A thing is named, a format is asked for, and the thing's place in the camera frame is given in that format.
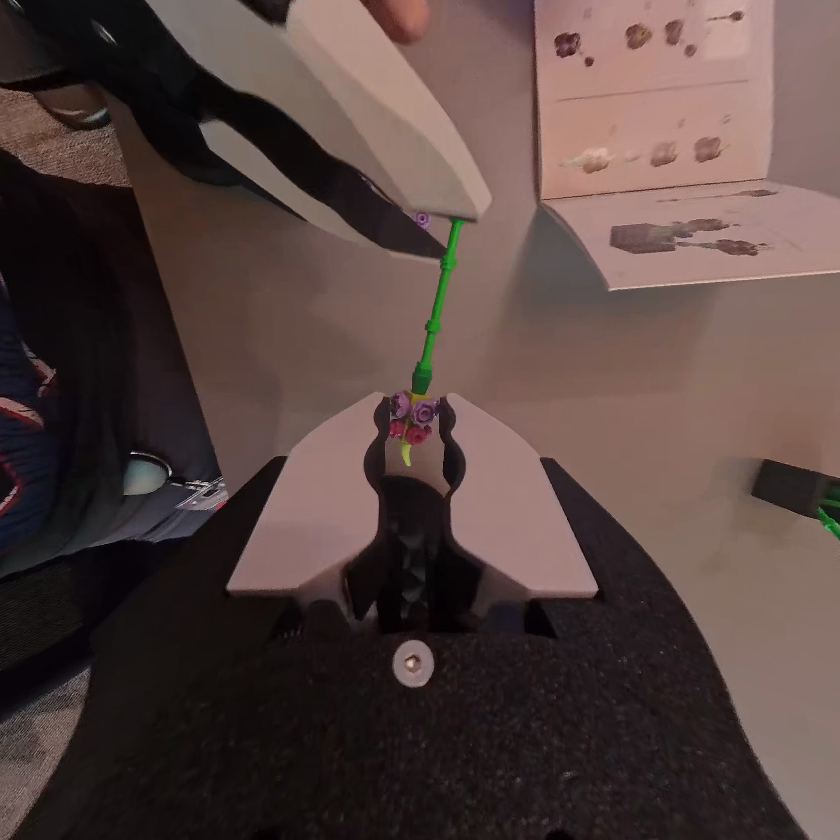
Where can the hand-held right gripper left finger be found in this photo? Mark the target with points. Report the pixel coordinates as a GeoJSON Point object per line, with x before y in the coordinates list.
{"type": "Point", "coordinates": [309, 525]}

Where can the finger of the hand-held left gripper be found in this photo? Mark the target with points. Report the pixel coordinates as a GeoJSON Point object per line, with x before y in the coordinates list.
{"type": "Point", "coordinates": [394, 232]}
{"type": "Point", "coordinates": [355, 105]}

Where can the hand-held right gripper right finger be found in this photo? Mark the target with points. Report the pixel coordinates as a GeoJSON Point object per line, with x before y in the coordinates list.
{"type": "Point", "coordinates": [519, 525]}

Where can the green stem toy flower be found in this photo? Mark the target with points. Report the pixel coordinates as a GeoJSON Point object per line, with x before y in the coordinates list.
{"type": "Point", "coordinates": [433, 322]}

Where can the grey desk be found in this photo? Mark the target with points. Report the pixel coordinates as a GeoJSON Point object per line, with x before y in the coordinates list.
{"type": "Point", "coordinates": [630, 394]}

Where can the person's left hand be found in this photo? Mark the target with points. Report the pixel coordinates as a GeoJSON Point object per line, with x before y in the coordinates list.
{"type": "Point", "coordinates": [397, 16]}

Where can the pale oval dark-rimmed object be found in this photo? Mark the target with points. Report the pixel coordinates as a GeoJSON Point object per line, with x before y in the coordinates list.
{"type": "Point", "coordinates": [145, 475]}

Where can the person's dark pants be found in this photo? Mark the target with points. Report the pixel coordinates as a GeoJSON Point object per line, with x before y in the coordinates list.
{"type": "Point", "coordinates": [105, 328]}

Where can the LEGO flower bouquet in pot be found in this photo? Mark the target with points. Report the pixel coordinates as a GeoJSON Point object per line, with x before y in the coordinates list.
{"type": "Point", "coordinates": [794, 486]}

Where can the instruction booklet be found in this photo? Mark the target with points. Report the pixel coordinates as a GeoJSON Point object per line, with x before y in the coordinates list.
{"type": "Point", "coordinates": [656, 105]}

